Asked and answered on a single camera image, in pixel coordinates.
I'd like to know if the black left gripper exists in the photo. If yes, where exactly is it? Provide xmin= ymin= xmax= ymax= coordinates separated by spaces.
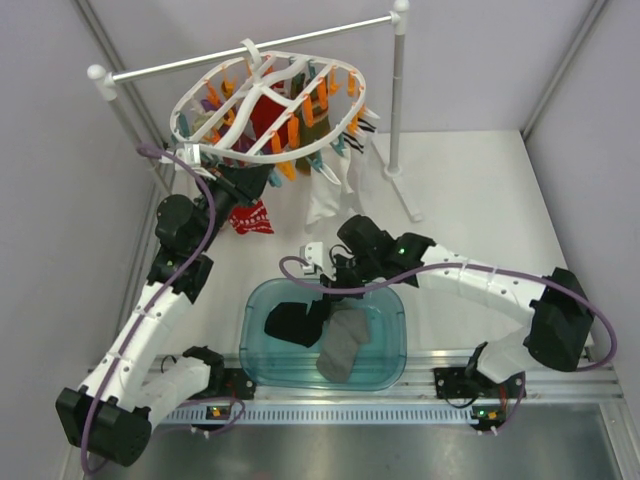
xmin=193 ymin=160 xmax=273 ymax=253

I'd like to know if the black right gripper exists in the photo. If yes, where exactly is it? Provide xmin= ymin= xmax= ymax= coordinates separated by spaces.
xmin=321 ymin=252 xmax=381 ymax=300

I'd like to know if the white oval clip hanger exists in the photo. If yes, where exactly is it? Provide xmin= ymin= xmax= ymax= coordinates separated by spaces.
xmin=170 ymin=39 xmax=367 ymax=180

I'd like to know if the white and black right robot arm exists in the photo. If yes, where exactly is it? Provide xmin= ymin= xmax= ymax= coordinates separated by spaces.
xmin=300 ymin=215 xmax=594 ymax=399

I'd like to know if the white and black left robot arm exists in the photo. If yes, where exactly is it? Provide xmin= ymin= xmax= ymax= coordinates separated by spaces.
xmin=55 ymin=164 xmax=273 ymax=467

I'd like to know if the grey sock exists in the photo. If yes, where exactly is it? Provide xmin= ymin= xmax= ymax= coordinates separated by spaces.
xmin=316 ymin=309 xmax=371 ymax=383

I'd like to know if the red patterned sock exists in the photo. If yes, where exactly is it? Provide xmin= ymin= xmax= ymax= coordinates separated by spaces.
xmin=228 ymin=200 xmax=274 ymax=235

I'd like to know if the teal transparent plastic tub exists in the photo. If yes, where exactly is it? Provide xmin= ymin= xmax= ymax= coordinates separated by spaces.
xmin=239 ymin=279 xmax=407 ymax=391

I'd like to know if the olive green sock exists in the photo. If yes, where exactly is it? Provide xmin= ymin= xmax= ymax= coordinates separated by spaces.
xmin=291 ymin=73 xmax=331 ymax=147

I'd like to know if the white black striped sock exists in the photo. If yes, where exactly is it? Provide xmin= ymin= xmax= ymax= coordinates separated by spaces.
xmin=343 ymin=107 xmax=381 ymax=153

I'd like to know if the white drying rack stand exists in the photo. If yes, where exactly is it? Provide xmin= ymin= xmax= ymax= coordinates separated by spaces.
xmin=87 ymin=1 xmax=423 ymax=222

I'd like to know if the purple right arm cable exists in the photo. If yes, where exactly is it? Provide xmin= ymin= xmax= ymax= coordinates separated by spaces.
xmin=278 ymin=255 xmax=619 ymax=436

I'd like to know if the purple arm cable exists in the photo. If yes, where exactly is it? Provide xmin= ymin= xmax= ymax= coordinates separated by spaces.
xmin=278 ymin=255 xmax=619 ymax=436
xmin=80 ymin=142 xmax=246 ymax=474

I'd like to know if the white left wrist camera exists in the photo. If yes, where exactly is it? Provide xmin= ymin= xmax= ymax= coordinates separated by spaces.
xmin=171 ymin=143 xmax=218 ymax=178

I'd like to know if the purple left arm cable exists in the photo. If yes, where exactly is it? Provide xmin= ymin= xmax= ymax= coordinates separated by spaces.
xmin=80 ymin=142 xmax=246 ymax=474

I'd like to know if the aluminium mounting rail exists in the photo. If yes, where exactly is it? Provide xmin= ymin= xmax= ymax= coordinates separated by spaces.
xmin=161 ymin=351 xmax=623 ymax=433

